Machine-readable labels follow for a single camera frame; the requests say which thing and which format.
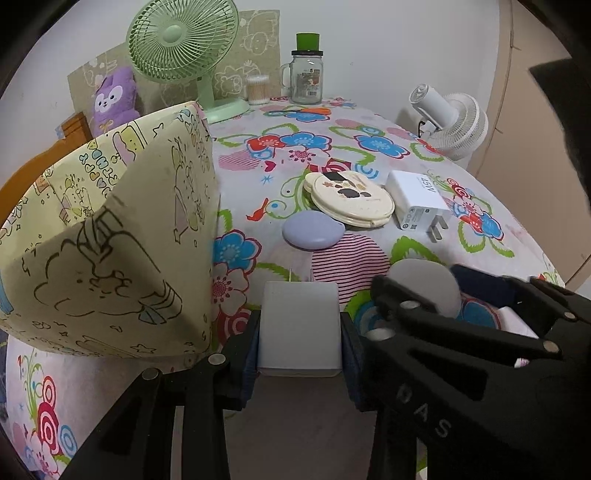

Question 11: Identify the glass mason jar green lid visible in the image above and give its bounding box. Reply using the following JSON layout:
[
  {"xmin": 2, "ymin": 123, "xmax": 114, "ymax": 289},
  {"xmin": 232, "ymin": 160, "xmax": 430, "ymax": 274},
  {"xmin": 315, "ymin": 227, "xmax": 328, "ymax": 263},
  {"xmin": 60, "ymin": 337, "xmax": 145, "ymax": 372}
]
[{"xmin": 280, "ymin": 32, "xmax": 324, "ymax": 105}]

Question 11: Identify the round cream compact mirror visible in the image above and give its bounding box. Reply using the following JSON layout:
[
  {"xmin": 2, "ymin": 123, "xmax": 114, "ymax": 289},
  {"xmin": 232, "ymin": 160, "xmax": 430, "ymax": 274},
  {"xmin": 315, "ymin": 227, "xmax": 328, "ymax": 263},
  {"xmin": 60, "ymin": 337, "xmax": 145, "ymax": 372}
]
[{"xmin": 304, "ymin": 171, "xmax": 394, "ymax": 229}]

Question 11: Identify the green desk fan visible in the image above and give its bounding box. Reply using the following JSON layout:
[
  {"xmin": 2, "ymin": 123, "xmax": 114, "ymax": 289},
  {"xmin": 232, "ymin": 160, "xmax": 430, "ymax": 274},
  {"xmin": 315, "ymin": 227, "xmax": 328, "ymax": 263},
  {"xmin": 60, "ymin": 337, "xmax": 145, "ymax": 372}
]
[{"xmin": 126, "ymin": 0, "xmax": 249, "ymax": 124}]

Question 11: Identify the white clip fan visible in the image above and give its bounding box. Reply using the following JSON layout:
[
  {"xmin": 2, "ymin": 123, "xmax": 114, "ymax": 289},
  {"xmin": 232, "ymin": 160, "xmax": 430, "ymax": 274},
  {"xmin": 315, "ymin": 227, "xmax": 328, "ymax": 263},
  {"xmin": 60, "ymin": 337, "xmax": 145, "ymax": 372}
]
[{"xmin": 409, "ymin": 84, "xmax": 489, "ymax": 161}]

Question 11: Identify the white rectangular power adapter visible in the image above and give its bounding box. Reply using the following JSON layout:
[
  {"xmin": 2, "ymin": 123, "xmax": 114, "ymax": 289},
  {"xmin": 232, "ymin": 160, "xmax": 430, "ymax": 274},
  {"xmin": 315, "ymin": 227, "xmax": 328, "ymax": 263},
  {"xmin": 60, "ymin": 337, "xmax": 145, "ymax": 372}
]
[{"xmin": 257, "ymin": 281, "xmax": 342, "ymax": 378}]

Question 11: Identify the yellow cartoon fabric storage box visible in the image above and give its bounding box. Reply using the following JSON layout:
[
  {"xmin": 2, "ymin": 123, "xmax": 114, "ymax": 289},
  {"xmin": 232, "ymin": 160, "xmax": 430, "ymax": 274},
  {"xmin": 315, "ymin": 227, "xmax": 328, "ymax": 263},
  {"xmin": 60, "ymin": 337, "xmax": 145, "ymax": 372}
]
[{"xmin": 1, "ymin": 101, "xmax": 219, "ymax": 358}]

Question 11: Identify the wooden bed headboard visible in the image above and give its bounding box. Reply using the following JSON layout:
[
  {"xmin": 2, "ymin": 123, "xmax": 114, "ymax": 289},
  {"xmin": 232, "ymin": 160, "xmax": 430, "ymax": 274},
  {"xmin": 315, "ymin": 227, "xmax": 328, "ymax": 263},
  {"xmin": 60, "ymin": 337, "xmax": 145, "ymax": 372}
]
[{"xmin": 0, "ymin": 112, "xmax": 92, "ymax": 223}]

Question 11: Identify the grey round speaker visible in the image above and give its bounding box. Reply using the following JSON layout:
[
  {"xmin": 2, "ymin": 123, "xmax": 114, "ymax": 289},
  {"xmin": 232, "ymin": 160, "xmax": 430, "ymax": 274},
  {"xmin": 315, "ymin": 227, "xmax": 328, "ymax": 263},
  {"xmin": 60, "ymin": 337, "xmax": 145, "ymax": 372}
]
[{"xmin": 387, "ymin": 258, "xmax": 462, "ymax": 318}]

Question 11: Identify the purple plush bunny toy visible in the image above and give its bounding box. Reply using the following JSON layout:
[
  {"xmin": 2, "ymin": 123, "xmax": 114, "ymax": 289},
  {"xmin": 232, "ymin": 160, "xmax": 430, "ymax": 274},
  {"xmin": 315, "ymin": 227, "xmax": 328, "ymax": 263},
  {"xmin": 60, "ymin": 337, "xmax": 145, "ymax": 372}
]
[{"xmin": 93, "ymin": 66, "xmax": 140, "ymax": 137}]

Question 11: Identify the cotton swab container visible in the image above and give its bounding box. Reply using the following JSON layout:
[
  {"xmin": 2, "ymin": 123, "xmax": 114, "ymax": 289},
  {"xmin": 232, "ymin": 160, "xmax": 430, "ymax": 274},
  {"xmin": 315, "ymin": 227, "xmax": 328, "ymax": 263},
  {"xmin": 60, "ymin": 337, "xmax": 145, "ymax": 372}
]
[{"xmin": 245, "ymin": 74, "xmax": 270, "ymax": 105}]

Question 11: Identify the white 45W charger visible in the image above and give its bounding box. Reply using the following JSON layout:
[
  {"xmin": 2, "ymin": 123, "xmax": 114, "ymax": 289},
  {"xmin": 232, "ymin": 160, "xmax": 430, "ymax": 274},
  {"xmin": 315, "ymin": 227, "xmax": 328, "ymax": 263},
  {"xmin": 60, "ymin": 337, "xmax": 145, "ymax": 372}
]
[{"xmin": 385, "ymin": 170, "xmax": 451, "ymax": 242}]

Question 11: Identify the lavender oval soap-like object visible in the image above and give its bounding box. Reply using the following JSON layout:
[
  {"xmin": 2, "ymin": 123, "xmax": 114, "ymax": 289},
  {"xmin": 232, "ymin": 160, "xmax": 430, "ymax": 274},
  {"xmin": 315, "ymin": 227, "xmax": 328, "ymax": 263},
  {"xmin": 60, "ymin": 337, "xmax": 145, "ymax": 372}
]
[{"xmin": 281, "ymin": 210, "xmax": 346, "ymax": 251}]

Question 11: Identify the floral tablecloth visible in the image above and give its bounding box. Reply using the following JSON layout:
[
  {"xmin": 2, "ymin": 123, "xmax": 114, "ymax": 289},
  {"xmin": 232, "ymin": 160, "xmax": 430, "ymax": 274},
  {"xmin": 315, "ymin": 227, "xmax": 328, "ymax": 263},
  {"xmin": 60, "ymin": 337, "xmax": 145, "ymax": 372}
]
[{"xmin": 1, "ymin": 100, "xmax": 561, "ymax": 479}]

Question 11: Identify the beige cartoon wall sheet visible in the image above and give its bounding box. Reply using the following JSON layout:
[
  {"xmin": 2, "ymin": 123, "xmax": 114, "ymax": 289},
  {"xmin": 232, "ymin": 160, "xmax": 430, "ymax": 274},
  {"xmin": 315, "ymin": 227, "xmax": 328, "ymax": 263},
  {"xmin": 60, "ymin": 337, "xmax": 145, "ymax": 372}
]
[{"xmin": 67, "ymin": 10, "xmax": 281, "ymax": 120}]

